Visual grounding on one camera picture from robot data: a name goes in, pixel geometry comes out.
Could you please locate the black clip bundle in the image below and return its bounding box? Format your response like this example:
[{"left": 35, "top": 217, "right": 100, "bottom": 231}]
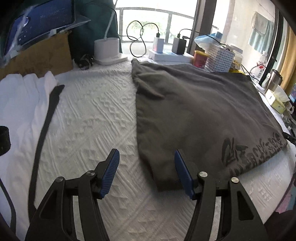
[{"left": 74, "top": 54, "right": 94, "bottom": 70}]

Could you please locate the white power strip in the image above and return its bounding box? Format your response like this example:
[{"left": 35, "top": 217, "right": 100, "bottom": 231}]
[{"left": 148, "top": 50, "right": 194, "bottom": 63}]

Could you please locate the computer monitor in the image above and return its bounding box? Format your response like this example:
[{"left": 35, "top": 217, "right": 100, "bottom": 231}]
[{"left": 289, "top": 83, "right": 296, "bottom": 103}]

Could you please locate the dark grey t-shirt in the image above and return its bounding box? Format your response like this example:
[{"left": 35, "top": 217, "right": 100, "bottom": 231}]
[{"left": 132, "top": 60, "right": 287, "bottom": 191}]

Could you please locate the white mug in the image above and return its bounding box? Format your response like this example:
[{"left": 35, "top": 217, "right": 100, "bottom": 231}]
[{"left": 285, "top": 101, "right": 294, "bottom": 114}]

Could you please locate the stainless steel tumbler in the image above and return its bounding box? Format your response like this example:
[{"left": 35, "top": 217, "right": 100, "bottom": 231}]
[{"left": 264, "top": 69, "right": 282, "bottom": 93}]

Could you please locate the white folded garment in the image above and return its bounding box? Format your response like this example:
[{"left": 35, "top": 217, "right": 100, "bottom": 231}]
[{"left": 1, "top": 71, "right": 57, "bottom": 240}]

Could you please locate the clear water bottle red label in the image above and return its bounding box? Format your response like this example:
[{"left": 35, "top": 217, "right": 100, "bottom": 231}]
[{"left": 250, "top": 51, "right": 267, "bottom": 82}]

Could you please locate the white desk lamp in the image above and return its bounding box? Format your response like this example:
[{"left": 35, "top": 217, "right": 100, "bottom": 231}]
[{"left": 93, "top": 1, "right": 127, "bottom": 66}]

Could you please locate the white charger block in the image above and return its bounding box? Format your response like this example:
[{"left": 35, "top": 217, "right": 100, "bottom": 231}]
[{"left": 152, "top": 33, "right": 165, "bottom": 53}]

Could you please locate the black strap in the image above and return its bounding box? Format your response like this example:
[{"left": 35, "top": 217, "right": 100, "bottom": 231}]
[{"left": 28, "top": 84, "right": 65, "bottom": 223}]

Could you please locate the black charger block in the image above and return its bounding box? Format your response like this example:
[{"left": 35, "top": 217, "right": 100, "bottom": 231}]
[{"left": 171, "top": 33, "right": 187, "bottom": 55}]

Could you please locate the clear jar of snacks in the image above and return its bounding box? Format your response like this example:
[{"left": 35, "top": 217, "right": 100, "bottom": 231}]
[{"left": 229, "top": 44, "right": 243, "bottom": 69}]

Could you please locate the dark teal curtain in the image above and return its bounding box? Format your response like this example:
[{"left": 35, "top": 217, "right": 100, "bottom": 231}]
[{"left": 68, "top": 0, "right": 119, "bottom": 59}]

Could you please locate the tablet with dark screen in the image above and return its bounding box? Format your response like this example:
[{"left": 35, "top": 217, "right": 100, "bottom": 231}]
[{"left": 3, "top": 1, "right": 90, "bottom": 56}]

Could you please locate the blue face mask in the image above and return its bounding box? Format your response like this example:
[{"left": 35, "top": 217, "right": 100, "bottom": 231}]
[{"left": 194, "top": 32, "right": 223, "bottom": 51}]

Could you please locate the yellow curtain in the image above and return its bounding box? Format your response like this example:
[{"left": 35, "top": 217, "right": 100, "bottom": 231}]
[{"left": 280, "top": 27, "right": 296, "bottom": 95}]

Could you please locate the yellow snack bag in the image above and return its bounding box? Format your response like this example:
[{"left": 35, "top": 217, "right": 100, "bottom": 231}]
[{"left": 229, "top": 67, "right": 245, "bottom": 75}]

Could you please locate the brown cardboard box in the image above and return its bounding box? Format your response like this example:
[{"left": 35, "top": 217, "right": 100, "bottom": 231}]
[{"left": 1, "top": 32, "right": 73, "bottom": 79}]

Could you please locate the yellow tissue box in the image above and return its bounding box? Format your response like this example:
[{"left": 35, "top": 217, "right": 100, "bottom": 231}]
[{"left": 265, "top": 85, "right": 290, "bottom": 114}]

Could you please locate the white perforated plastic basket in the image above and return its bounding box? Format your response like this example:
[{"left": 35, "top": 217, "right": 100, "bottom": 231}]
[{"left": 205, "top": 44, "right": 235, "bottom": 72}]

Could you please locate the red can yellow lid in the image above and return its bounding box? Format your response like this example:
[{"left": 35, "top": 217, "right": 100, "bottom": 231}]
[{"left": 193, "top": 50, "right": 208, "bottom": 68}]

